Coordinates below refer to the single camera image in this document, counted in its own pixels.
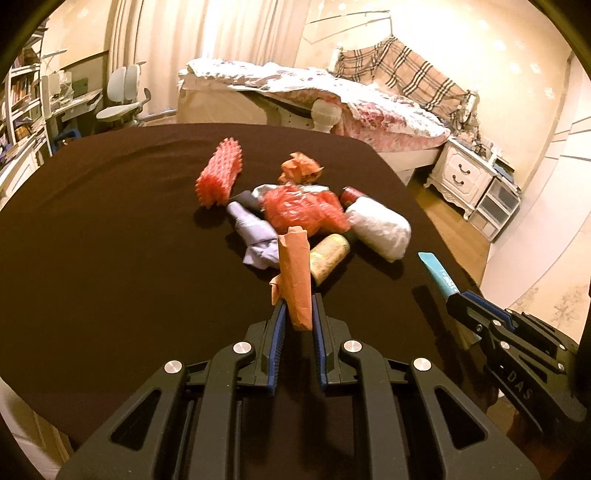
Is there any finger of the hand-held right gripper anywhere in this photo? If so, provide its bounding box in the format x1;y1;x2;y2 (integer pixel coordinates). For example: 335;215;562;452
462;289;518;330
445;295;509;344

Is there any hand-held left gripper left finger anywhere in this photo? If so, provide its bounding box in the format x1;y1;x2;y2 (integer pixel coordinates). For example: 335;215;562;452
55;302;289;480

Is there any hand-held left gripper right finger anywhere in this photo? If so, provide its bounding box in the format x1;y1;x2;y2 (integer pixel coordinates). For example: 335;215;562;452
311;293;541;480

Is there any blue and white packet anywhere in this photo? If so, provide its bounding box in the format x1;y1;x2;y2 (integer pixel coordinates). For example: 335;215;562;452
418;251;460;300

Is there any orange paper roll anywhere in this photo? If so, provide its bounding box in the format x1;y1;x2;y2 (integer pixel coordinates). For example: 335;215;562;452
269;226;311;332

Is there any red plastic bag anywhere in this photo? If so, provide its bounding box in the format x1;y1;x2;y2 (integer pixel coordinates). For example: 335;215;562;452
262;183;351;238

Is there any clear plastic drawer unit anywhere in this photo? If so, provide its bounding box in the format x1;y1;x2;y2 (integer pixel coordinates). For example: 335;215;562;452
471;175;522;241

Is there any lavender crumpled cloth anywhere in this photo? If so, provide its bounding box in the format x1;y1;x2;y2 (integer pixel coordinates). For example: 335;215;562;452
226;200;282;271

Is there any white crumpled plastic bag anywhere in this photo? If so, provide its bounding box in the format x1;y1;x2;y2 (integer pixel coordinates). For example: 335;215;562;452
345;196;411;261

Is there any white nightstand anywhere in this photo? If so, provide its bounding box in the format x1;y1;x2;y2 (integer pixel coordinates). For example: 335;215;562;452
424;136;502;220

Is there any white and silver packet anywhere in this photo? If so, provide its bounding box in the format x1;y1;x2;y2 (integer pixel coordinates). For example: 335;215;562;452
252;184;331;205

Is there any orange crumpled wrapper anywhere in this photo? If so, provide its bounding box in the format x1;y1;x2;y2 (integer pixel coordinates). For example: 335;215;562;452
277;152;324;185

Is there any red spiky foam roll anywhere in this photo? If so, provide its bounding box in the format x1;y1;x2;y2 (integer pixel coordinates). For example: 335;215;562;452
195;137;244;209

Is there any floral duvet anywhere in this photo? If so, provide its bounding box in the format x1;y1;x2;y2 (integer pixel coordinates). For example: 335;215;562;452
179;59;451;151

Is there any bed with floral quilt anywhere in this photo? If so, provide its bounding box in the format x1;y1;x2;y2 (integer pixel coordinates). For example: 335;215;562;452
178;44;481;185

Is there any plaid blanket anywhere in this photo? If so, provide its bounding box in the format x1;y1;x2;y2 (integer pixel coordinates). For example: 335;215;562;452
333;36;478;127

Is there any white office chair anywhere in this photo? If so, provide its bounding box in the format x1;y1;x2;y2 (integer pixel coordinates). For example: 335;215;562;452
96;65;152;127

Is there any white desk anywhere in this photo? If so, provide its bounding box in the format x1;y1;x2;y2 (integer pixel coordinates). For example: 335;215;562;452
41;88;103;139

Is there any cream curtain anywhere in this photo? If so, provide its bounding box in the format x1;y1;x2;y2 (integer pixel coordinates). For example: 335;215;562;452
108;0;305;123

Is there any white bookshelf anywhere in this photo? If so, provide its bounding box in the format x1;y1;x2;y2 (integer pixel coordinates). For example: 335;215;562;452
0;44;51;185

